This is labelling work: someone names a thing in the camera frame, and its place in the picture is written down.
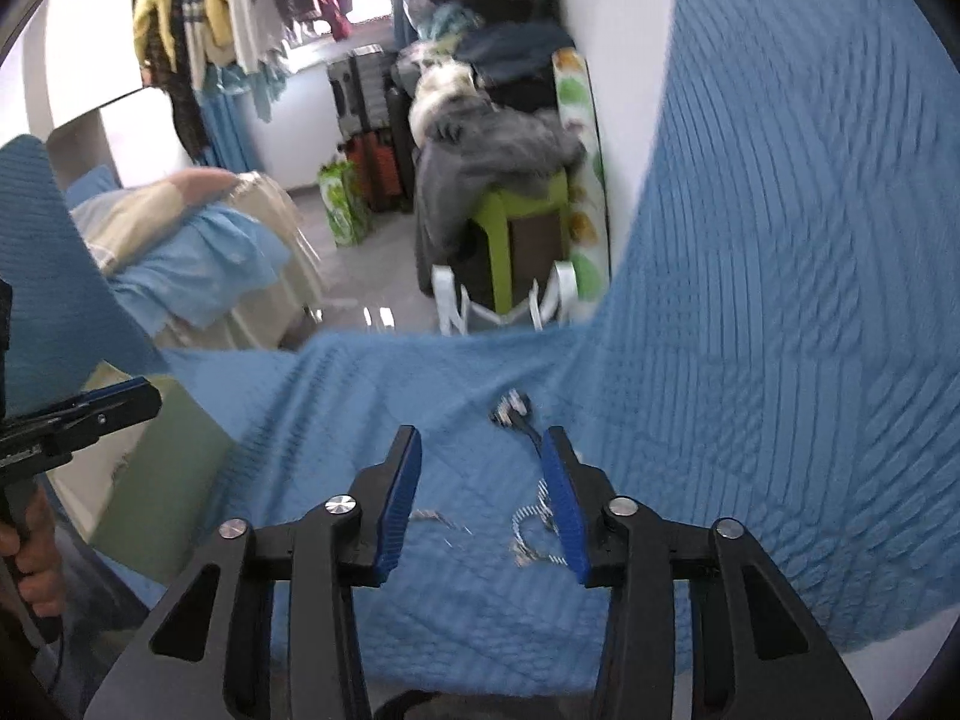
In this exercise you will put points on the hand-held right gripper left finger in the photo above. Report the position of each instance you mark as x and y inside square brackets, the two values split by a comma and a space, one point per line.
[397, 510]

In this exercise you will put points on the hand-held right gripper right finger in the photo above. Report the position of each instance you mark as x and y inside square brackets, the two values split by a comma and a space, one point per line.
[566, 517]

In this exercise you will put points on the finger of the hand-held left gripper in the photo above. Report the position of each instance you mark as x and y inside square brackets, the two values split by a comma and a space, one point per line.
[112, 409]

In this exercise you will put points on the light green cardboard box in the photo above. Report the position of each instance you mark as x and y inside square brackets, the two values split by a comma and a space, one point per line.
[165, 495]

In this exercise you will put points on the person's left hand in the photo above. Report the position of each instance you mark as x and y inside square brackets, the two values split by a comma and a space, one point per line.
[41, 570]

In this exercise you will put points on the green shopping bag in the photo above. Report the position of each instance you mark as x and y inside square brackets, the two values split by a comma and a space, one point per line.
[345, 202]

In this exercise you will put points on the green plastic stool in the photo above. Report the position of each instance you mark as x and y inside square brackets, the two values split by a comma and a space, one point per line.
[525, 202]

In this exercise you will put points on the red suitcase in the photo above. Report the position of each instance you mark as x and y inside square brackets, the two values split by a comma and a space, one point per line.
[371, 172]

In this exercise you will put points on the rolled printed mat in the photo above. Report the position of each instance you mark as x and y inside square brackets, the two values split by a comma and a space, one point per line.
[581, 165]

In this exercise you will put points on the white cabinet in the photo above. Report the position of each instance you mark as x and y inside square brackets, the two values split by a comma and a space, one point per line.
[90, 52]

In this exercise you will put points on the black suitcase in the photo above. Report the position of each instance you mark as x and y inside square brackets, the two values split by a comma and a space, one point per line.
[403, 142]

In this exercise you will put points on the grey cloth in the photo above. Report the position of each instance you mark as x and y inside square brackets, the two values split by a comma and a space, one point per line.
[480, 150]

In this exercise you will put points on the grey suitcase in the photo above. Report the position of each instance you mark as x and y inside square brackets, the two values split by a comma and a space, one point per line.
[360, 90]

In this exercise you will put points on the row of hanging clothes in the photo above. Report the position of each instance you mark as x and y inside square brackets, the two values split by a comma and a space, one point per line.
[210, 15]

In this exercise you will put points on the white puffy jacket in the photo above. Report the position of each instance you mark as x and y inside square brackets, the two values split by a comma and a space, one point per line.
[442, 94]

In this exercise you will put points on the pile of clothes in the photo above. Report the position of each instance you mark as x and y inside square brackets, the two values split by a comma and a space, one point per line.
[495, 30]

